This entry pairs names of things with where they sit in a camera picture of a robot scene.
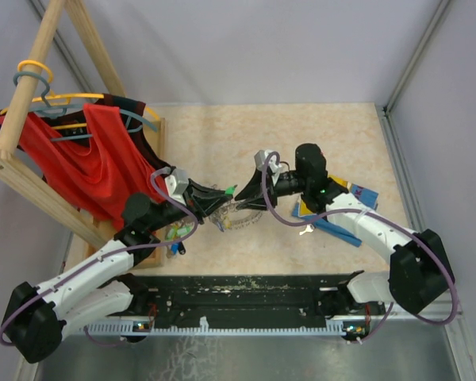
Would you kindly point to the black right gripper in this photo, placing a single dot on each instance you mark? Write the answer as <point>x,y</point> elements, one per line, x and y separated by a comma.
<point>254,187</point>

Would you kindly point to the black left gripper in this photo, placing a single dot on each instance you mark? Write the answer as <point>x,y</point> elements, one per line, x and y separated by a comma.
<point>212,199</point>

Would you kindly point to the green key tag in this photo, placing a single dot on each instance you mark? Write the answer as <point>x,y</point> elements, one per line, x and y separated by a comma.
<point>231,190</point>

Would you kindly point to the steel key ring disc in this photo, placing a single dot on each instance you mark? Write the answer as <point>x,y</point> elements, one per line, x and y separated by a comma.
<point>234,219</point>

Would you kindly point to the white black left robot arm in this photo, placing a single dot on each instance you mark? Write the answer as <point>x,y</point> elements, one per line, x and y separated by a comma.
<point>38,318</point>

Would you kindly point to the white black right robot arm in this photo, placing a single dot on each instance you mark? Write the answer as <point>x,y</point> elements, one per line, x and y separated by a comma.
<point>419,270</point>

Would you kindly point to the key tag bunch on blue disc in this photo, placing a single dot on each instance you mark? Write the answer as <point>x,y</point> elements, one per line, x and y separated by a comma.
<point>177,232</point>

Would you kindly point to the loose silver key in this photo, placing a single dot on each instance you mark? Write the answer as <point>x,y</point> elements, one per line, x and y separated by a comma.
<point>307,229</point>

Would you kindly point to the red shirt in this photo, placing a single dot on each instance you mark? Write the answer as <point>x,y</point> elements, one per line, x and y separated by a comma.
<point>99,177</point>

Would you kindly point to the yellow clothes hanger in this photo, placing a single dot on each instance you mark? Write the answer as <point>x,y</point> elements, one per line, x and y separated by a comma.
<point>48,96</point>

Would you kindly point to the teal clothes hanger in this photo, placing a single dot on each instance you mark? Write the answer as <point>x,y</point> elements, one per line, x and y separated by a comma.
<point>71,124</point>

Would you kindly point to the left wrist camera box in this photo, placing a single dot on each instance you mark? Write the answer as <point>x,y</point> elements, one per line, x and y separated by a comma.
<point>177,183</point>

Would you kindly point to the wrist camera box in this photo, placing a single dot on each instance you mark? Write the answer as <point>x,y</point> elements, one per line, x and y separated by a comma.
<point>264,159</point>
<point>177,183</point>

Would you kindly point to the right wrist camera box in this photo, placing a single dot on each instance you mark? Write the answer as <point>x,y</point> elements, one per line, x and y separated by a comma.
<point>264,159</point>

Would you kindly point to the aluminium frame rail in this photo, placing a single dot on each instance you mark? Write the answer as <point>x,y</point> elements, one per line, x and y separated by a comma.
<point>432,112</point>

